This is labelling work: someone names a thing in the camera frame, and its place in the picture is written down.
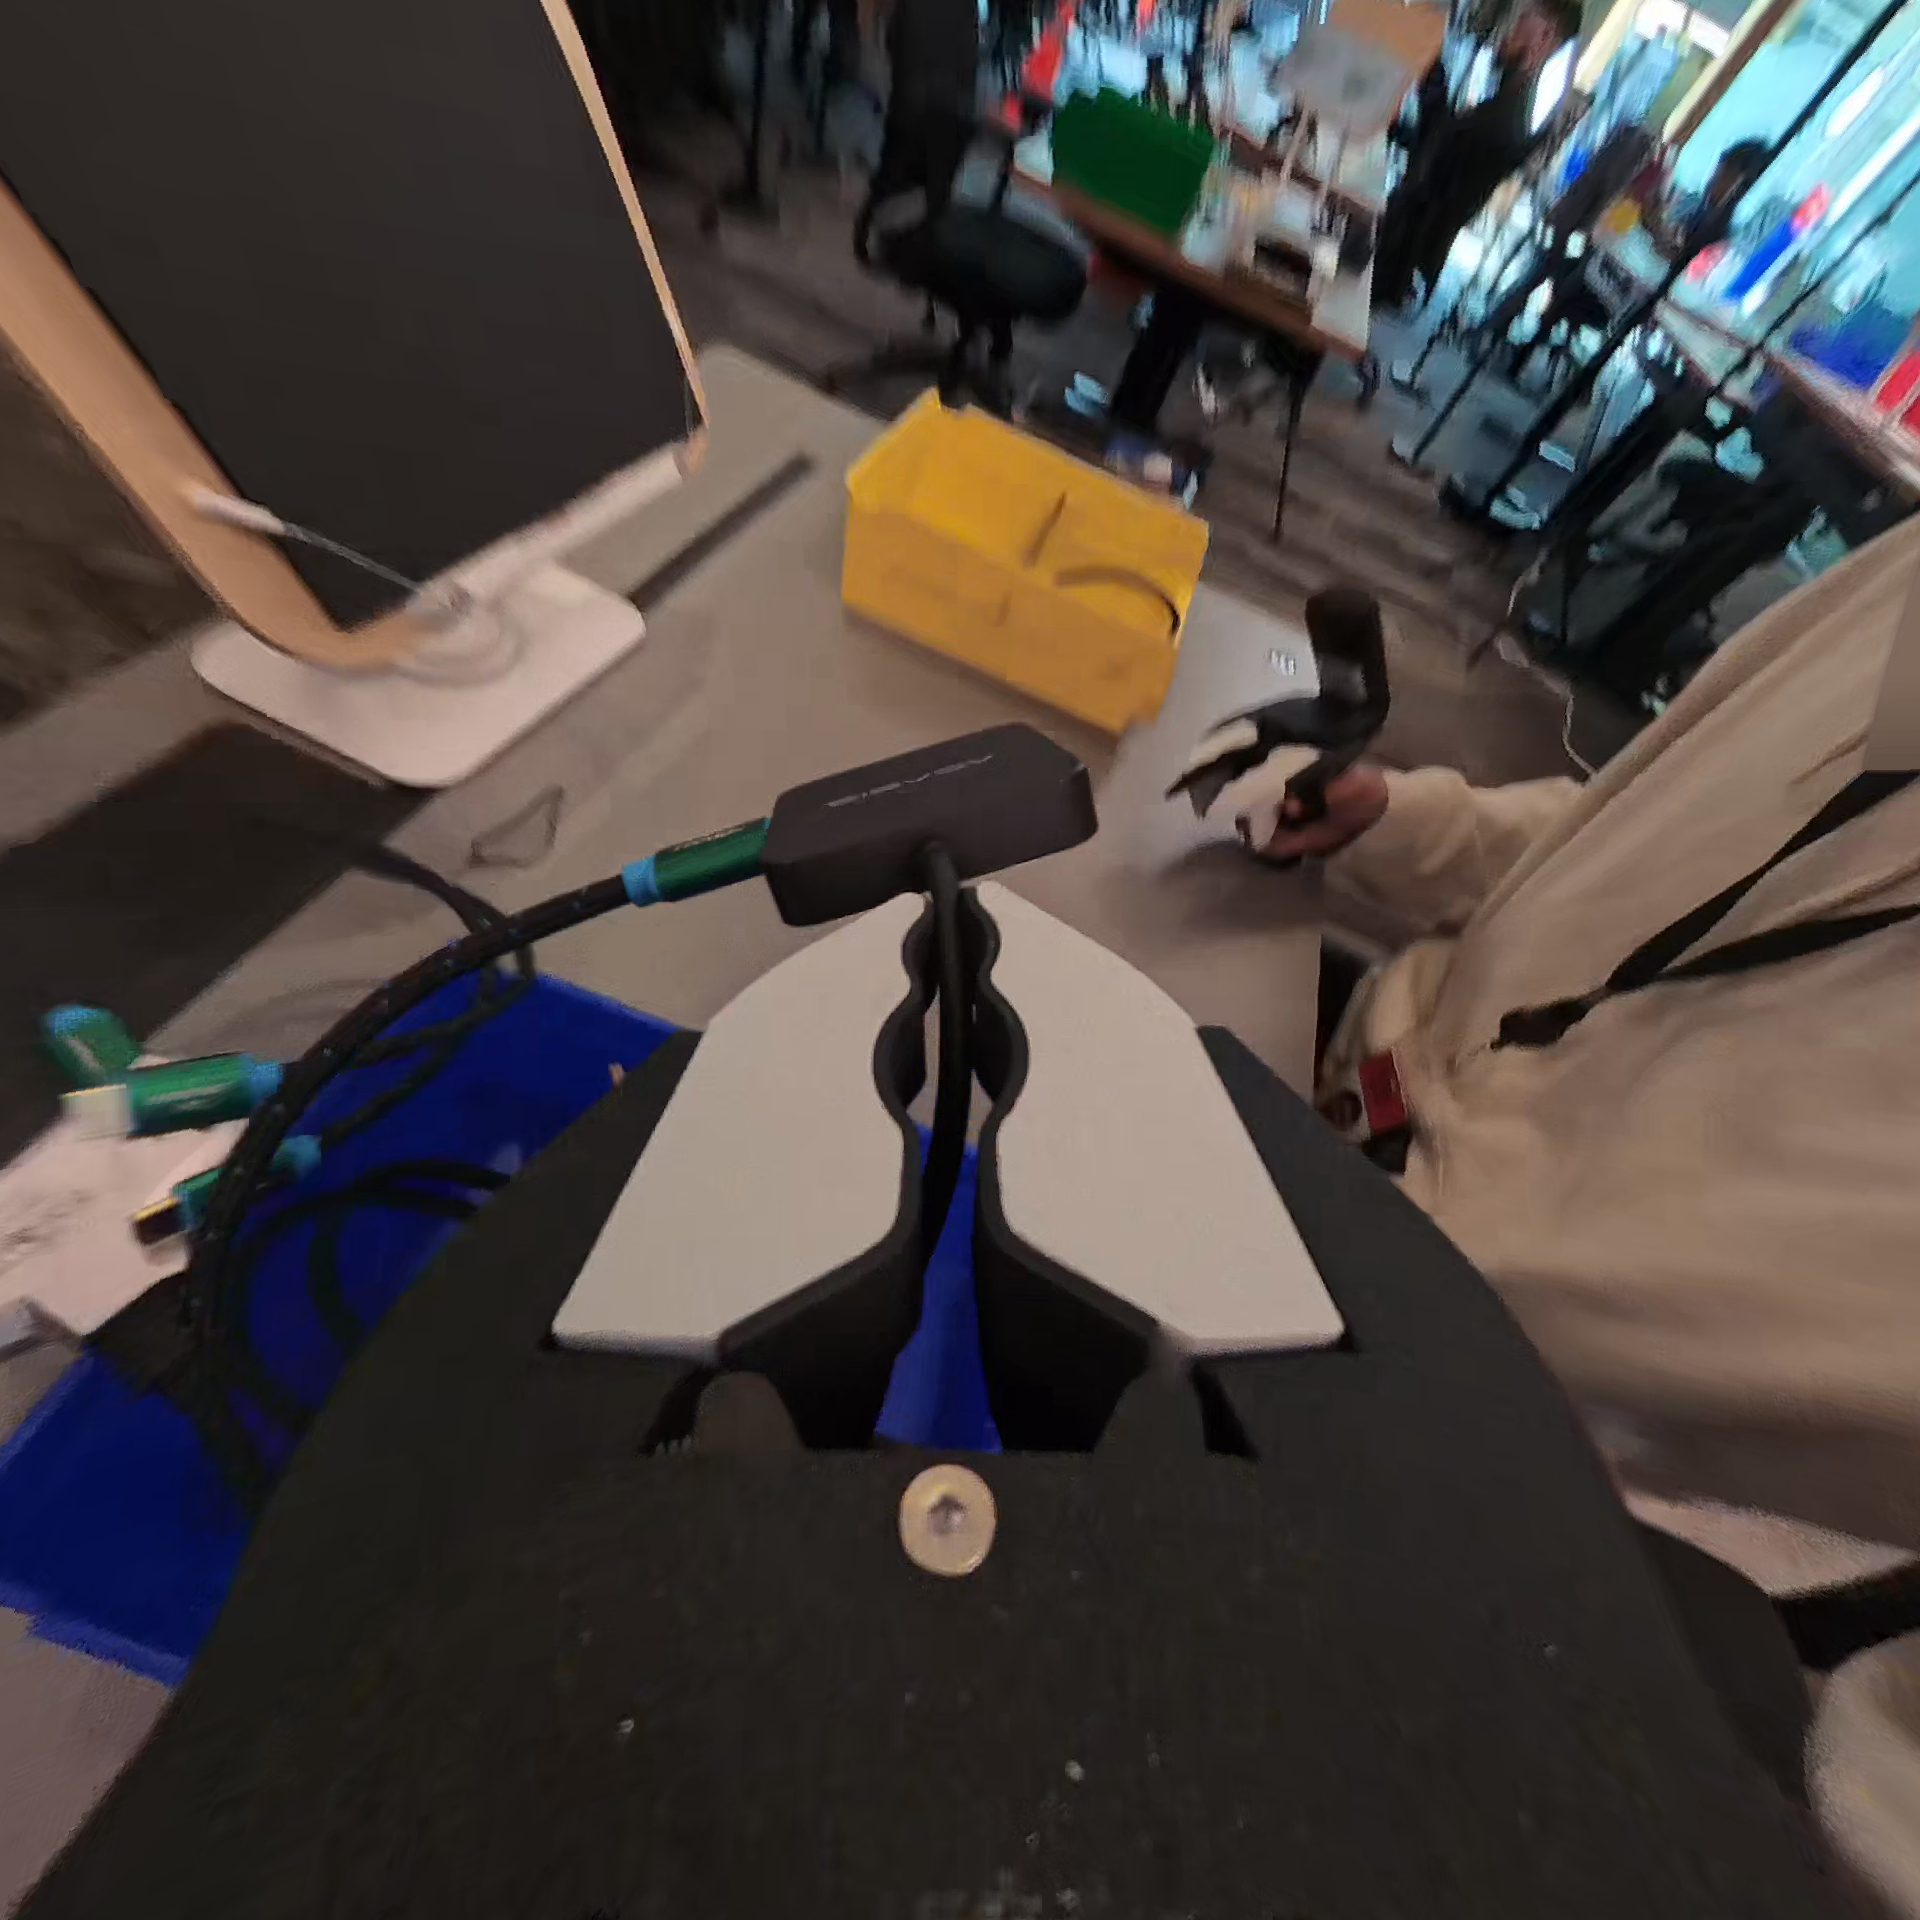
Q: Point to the background office table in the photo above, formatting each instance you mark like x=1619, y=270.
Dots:
x=1200, y=278

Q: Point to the wooden board with dark panel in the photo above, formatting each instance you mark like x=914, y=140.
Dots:
x=300, y=224

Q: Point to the person's beige hoodie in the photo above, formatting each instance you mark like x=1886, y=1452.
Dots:
x=1651, y=1201

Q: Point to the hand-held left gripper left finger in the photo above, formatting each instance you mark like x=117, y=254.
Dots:
x=720, y=1185

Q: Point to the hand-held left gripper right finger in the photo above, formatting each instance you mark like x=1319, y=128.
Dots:
x=1155, y=1185

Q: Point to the black office chair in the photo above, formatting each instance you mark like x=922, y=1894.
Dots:
x=974, y=254

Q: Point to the yellow storage bin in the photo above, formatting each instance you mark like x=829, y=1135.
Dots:
x=962, y=569

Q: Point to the blue storage bin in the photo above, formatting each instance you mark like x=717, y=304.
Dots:
x=90, y=1500

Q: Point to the red card tag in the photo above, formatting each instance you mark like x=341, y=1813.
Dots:
x=1382, y=1094

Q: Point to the person's right hand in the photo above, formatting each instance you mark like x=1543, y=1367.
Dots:
x=1342, y=802

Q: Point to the black video switch box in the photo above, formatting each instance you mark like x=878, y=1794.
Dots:
x=931, y=809

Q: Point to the stack of green bins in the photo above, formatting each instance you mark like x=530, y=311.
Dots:
x=1132, y=158

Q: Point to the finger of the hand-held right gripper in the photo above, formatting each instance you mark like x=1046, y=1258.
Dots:
x=1223, y=745
x=1263, y=826

